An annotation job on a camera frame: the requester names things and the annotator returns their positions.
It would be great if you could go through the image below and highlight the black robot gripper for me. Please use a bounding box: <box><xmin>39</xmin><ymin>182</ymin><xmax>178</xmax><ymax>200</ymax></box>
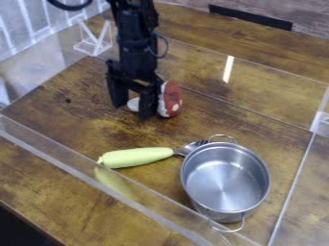
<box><xmin>107</xmin><ymin>35</ymin><xmax>162</xmax><ymax>120</ymax></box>

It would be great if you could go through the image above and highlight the red and white toy mushroom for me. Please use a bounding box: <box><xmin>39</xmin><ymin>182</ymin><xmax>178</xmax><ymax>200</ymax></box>
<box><xmin>126</xmin><ymin>81</ymin><xmax>182</xmax><ymax>118</ymax></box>

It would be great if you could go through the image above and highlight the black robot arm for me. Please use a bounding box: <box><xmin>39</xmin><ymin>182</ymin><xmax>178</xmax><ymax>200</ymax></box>
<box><xmin>107</xmin><ymin>0</ymin><xmax>165</xmax><ymax>120</ymax></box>

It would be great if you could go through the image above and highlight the silver steel pot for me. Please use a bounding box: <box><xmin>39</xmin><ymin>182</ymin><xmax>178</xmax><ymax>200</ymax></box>
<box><xmin>181</xmin><ymin>134</ymin><xmax>272</xmax><ymax>233</ymax></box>

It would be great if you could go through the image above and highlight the clear acrylic front barrier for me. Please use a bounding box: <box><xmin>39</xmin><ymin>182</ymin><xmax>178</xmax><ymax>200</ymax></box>
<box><xmin>0</xmin><ymin>114</ymin><xmax>261</xmax><ymax>246</ymax></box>

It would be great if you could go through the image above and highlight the black strip on table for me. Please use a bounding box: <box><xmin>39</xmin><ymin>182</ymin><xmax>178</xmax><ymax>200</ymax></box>
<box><xmin>209</xmin><ymin>4</ymin><xmax>293</xmax><ymax>31</ymax></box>

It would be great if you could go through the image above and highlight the clear acrylic triangular bracket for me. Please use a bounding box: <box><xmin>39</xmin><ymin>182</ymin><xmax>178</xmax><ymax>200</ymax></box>
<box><xmin>74</xmin><ymin>21</ymin><xmax>114</xmax><ymax>57</ymax></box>

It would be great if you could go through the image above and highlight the spoon with green handle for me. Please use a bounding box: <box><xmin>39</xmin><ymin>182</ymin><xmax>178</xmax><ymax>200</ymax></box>
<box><xmin>98</xmin><ymin>139</ymin><xmax>209</xmax><ymax>168</ymax></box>

